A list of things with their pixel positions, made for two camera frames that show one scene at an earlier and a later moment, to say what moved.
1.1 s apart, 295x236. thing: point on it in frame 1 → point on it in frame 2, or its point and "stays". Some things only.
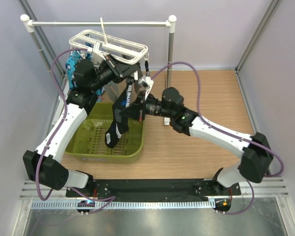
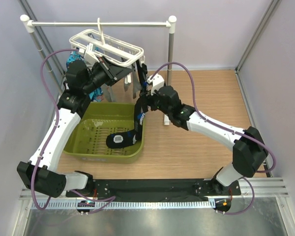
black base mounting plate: x=157 y=188 stays
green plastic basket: x=87 y=143 stays
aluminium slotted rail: x=124 y=204 stays
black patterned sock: x=120 y=123 → x=121 y=139
